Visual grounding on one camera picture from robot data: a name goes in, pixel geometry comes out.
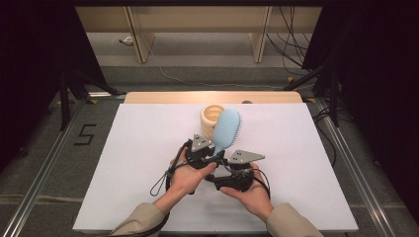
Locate cream ribbed cup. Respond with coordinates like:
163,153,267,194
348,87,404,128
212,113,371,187
200,104,227,141

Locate person's left hand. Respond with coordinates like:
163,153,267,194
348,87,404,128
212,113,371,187
166,146,218,203

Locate aluminium floor rail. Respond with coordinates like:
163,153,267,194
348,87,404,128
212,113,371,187
314,98,398,237
1,95,89,237

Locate light blue hairbrush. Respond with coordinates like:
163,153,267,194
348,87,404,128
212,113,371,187
210,108,242,176

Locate left hand-held gripper cable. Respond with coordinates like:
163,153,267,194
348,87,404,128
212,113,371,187
110,139,194,237

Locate dark curtain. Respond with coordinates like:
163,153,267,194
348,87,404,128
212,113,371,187
300,0,419,228
0,0,108,172

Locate black metal stand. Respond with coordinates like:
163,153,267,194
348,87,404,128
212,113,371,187
283,62,341,128
58,67,126,132

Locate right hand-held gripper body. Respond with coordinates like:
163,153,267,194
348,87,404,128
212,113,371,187
213,149,266,194

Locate beige wooden bench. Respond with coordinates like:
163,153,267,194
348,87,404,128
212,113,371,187
74,5,323,64

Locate white board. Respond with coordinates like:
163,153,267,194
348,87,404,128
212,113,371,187
72,103,360,233

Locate right hand-held gripper cable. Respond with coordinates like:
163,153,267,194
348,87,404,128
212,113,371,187
251,167,272,200

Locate wooden table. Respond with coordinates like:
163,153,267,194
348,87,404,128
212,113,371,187
124,91,304,105

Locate hanging black cables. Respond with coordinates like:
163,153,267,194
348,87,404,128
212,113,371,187
266,5,314,77

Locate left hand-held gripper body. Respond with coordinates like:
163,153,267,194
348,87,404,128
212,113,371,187
186,132,215,170

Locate black floor cable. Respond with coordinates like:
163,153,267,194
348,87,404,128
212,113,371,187
311,107,338,168

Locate hand-held gripper cable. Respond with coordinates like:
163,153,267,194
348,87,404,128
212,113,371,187
251,167,272,200
110,139,194,237

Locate person's right hand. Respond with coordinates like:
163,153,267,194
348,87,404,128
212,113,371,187
219,168,275,223

